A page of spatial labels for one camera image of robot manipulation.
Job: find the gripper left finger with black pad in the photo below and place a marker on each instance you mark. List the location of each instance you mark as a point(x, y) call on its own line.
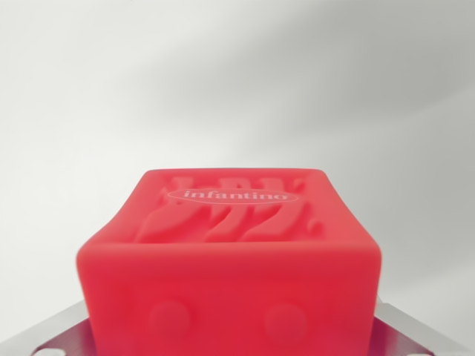
point(55, 333)

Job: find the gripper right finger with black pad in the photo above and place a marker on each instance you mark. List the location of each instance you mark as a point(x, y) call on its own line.
point(415, 333)

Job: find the red Infantino soft cube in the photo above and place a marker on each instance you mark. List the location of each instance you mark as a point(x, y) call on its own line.
point(230, 274)

